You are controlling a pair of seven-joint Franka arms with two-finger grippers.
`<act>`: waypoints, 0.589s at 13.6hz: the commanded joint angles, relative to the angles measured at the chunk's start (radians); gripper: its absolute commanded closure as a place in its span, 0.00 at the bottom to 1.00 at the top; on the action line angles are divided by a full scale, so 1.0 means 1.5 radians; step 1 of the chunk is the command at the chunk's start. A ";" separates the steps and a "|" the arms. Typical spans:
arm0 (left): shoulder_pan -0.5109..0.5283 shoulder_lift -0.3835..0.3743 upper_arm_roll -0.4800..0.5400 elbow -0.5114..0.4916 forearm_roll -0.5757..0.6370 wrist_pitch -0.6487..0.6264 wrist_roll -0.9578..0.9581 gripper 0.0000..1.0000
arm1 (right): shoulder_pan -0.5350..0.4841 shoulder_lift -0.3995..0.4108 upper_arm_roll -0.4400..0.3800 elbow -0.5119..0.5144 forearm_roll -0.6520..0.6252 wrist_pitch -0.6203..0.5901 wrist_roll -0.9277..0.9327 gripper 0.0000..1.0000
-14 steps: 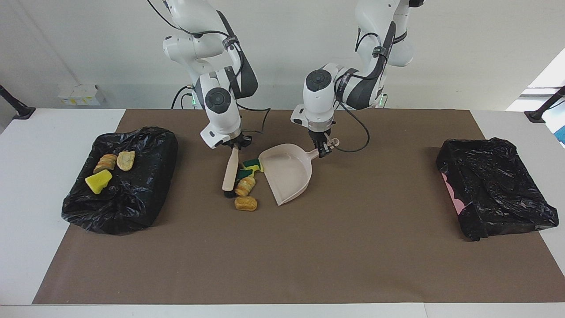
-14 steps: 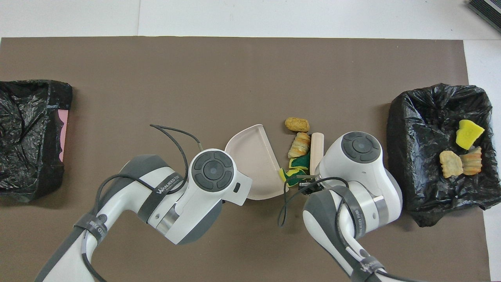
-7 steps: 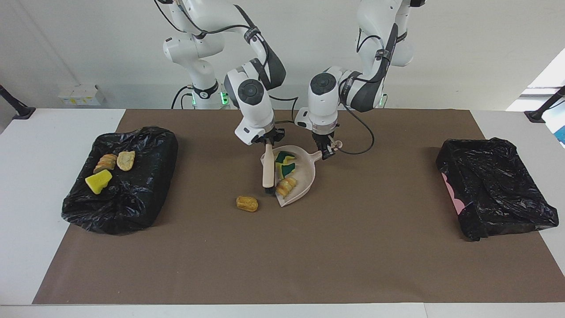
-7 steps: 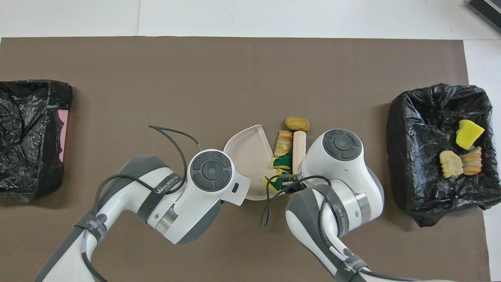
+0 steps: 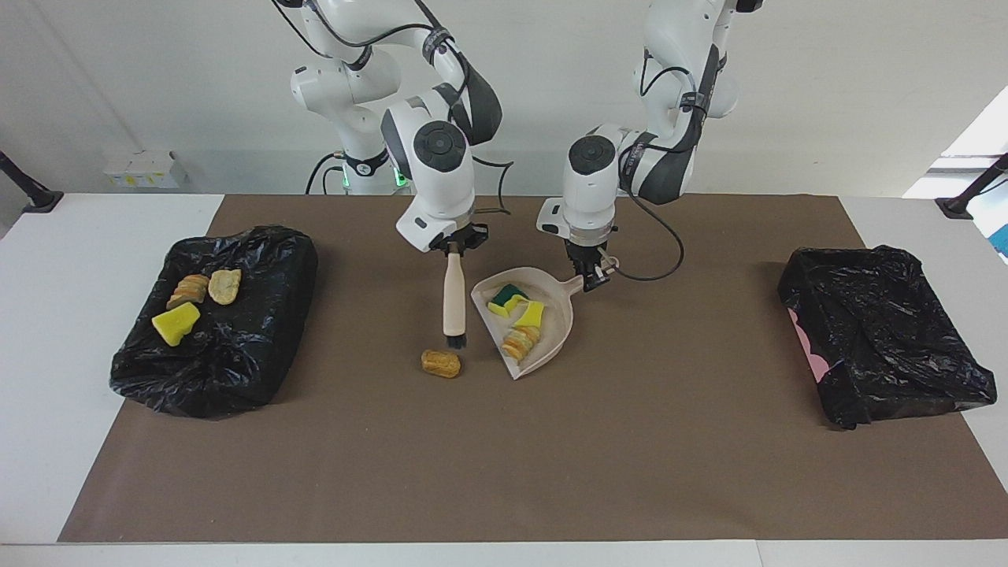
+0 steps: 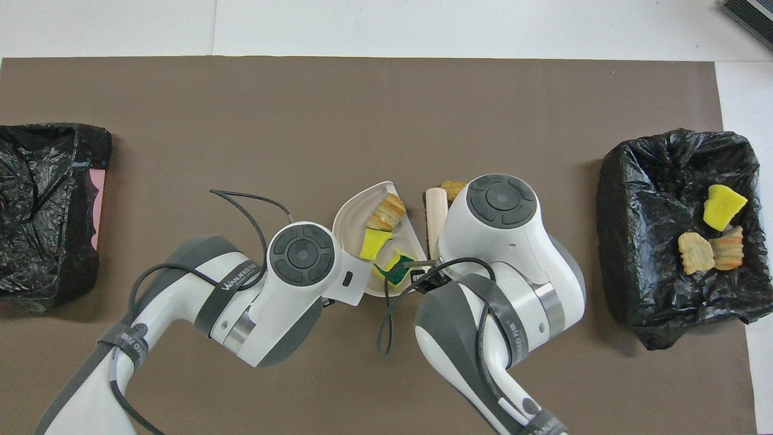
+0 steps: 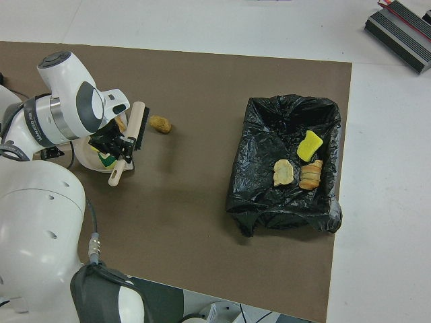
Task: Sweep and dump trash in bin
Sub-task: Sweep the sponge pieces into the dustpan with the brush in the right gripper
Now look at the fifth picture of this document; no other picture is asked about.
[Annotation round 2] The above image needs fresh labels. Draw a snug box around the pink bin with black bag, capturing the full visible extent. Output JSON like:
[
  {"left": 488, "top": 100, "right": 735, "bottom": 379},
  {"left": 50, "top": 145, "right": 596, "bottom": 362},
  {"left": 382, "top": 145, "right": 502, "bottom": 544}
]
[{"left": 778, "top": 245, "right": 998, "bottom": 430}]

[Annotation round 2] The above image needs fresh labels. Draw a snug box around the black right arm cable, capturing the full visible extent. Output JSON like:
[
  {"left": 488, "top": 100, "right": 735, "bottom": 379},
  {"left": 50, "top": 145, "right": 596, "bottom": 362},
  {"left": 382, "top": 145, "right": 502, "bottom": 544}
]
[{"left": 272, "top": 0, "right": 517, "bottom": 217}]

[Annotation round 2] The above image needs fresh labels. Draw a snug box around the brown bread roll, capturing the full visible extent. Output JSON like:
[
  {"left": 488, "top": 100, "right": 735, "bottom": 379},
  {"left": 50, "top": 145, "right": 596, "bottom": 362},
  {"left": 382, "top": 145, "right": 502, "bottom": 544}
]
[{"left": 421, "top": 350, "right": 463, "bottom": 380}]

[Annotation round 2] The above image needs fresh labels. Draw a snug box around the beige hand brush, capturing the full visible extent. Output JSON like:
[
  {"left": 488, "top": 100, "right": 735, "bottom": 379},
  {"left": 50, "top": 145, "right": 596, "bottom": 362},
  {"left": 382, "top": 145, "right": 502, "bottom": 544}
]
[{"left": 443, "top": 250, "right": 468, "bottom": 349}]

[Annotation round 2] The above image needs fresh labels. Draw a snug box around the black base cable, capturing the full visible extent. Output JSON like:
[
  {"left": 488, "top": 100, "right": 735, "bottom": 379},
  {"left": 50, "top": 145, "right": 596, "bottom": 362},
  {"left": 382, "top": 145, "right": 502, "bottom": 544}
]
[{"left": 306, "top": 152, "right": 347, "bottom": 195}]

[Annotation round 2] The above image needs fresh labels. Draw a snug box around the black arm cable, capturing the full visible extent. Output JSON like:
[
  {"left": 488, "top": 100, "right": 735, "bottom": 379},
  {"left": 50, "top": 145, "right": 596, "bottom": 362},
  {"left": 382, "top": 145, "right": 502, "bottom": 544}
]
[
  {"left": 272, "top": 0, "right": 517, "bottom": 217},
  {"left": 606, "top": 47, "right": 710, "bottom": 282}
]

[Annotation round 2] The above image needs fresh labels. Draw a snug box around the striped croissant piece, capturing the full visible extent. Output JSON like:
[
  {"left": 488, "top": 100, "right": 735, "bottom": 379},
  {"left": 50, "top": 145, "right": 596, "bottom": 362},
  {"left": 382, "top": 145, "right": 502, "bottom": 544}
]
[
  {"left": 502, "top": 324, "right": 543, "bottom": 362},
  {"left": 166, "top": 274, "right": 211, "bottom": 311}
]

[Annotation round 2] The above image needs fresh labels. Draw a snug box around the beige plastic dustpan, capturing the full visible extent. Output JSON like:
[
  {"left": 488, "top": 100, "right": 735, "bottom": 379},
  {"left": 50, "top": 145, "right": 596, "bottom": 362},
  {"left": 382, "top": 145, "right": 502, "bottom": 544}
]
[{"left": 470, "top": 256, "right": 621, "bottom": 381}]

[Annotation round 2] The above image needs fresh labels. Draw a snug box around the white power strip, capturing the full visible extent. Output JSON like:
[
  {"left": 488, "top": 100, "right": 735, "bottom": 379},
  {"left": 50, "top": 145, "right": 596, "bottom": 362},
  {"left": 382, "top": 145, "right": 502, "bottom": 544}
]
[{"left": 104, "top": 151, "right": 190, "bottom": 189}]

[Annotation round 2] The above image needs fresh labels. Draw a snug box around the pale ridged dumpling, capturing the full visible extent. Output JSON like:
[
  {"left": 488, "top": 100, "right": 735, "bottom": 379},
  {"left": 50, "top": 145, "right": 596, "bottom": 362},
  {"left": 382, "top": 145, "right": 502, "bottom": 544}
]
[{"left": 208, "top": 269, "right": 243, "bottom": 306}]

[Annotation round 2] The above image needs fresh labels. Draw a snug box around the yellow sponge piece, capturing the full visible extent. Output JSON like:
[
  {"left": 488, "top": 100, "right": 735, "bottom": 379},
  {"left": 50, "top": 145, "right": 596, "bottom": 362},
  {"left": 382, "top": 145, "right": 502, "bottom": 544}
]
[{"left": 151, "top": 303, "right": 202, "bottom": 347}]

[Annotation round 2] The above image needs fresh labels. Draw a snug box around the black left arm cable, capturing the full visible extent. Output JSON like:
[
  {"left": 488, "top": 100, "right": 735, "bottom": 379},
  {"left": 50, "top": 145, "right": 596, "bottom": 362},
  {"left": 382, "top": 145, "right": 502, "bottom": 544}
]
[{"left": 606, "top": 47, "right": 710, "bottom": 282}]

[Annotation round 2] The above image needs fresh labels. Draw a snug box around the brown table mat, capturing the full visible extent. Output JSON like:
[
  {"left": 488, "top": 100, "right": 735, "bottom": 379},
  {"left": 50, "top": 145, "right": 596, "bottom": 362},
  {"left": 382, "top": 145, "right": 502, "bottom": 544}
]
[{"left": 57, "top": 195, "right": 1008, "bottom": 543}]

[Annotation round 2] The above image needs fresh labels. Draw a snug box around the black camera stand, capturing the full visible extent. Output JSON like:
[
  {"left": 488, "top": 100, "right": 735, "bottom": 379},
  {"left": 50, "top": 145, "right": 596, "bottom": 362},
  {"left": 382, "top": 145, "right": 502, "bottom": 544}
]
[
  {"left": 0, "top": 150, "right": 65, "bottom": 214},
  {"left": 936, "top": 153, "right": 1008, "bottom": 220}
]

